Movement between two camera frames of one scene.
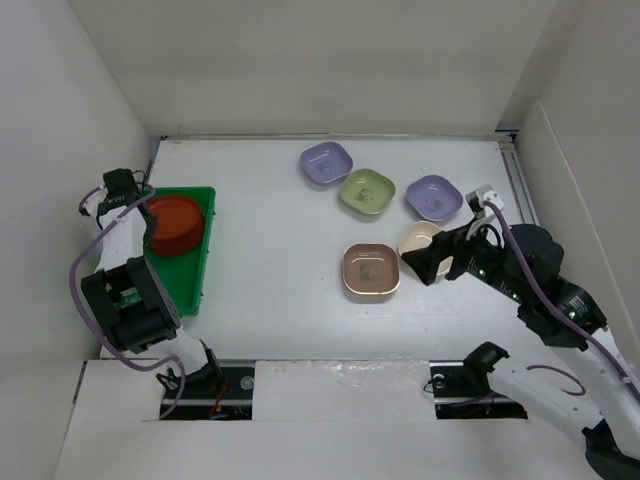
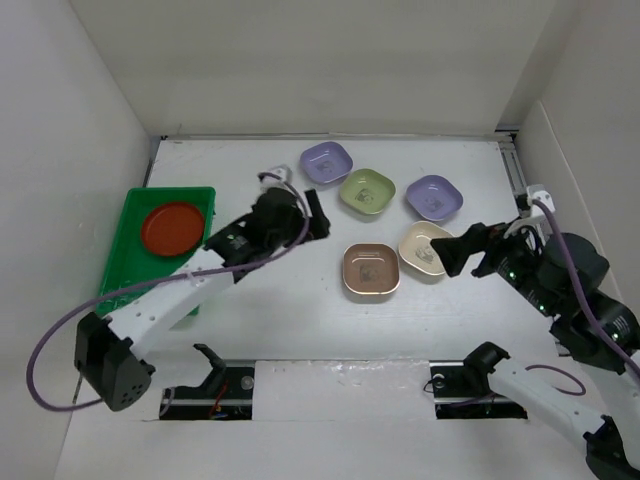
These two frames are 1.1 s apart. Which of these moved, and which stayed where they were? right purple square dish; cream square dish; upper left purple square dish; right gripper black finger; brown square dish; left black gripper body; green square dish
Moved: right gripper black finger; left black gripper body
Stayed: green square dish; cream square dish; upper left purple square dish; right purple square dish; brown square dish
